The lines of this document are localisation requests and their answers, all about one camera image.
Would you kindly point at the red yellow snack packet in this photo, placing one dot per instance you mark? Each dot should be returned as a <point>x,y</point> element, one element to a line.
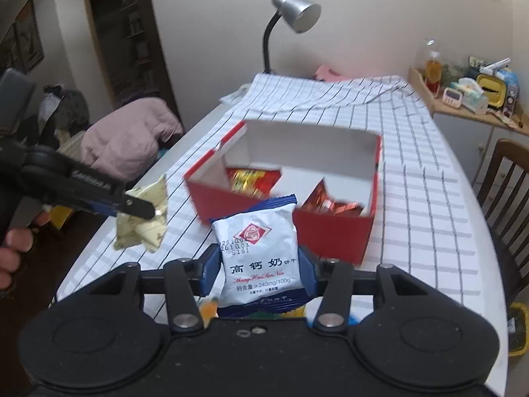
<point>252,182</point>

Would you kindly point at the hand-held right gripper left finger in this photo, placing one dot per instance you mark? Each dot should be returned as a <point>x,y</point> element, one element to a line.
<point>209,273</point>

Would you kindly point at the grey backpack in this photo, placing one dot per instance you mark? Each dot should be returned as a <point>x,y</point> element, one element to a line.
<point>70,109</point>

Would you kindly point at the pink flat object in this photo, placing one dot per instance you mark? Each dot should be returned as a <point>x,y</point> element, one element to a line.
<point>330,72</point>

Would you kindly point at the clear glass jar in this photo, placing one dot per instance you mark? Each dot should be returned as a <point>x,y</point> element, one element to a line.
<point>423,53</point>

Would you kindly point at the light wooden shelf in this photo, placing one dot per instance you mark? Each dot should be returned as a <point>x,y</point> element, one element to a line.
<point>454,112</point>

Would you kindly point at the cream yellow snack packet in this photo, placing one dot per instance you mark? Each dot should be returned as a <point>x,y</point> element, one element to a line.
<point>144,231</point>

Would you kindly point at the white blue snack packet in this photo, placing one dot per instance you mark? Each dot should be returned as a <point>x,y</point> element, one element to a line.
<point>256,252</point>

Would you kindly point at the silver desk lamp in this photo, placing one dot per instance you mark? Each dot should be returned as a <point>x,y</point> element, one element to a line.
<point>295,12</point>

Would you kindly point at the pale green tissue pack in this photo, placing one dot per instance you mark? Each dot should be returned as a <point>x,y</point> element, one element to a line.
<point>473,95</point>

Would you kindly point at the yellow bin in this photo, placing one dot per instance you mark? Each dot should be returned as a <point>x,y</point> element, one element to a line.
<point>520,331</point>

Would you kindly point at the bottle with orange liquid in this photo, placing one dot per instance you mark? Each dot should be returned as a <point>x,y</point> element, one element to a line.
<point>434,70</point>

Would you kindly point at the yellow bag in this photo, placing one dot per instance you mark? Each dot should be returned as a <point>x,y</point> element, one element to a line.
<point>61,218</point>

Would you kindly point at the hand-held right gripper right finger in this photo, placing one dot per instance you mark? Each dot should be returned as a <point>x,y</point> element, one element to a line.
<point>308,275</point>

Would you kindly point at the orange copper snack packet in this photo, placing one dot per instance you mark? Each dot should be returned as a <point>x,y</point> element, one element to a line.
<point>330,204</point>

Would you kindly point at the white checked tablecloth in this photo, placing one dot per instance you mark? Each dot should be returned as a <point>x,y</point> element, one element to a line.
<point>405,173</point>

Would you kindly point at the white kitchen timer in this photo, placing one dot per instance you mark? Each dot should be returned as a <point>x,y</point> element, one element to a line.
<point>451,97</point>

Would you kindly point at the small framed wall picture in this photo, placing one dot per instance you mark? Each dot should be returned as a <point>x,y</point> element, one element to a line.
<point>8,49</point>

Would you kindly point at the pink padded jacket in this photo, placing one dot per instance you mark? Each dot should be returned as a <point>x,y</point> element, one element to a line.
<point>128,132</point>

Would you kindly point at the large framed wall picture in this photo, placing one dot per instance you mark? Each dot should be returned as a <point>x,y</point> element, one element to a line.
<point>29,37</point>

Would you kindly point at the dark wooden bookshelf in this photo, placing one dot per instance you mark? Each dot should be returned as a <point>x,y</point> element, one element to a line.
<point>124,29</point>

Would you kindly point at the white cardboard box red trim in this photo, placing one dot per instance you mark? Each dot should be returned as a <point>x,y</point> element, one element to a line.
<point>330,233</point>

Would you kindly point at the white cabinet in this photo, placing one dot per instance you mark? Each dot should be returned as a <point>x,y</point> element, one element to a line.
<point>463,149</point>

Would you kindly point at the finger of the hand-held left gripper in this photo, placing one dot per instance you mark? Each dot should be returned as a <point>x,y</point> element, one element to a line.
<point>103,192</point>

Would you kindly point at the yellow container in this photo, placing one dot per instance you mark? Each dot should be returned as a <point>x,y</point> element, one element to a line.
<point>494,91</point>

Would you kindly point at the person's left hand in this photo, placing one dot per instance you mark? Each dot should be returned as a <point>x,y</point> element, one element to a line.
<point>10,262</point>

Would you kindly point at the brown wooden chair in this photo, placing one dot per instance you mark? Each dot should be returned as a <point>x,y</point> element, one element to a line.
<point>506,182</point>

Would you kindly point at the printed paper sheets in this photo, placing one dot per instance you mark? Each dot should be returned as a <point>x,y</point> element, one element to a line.
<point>234,94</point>

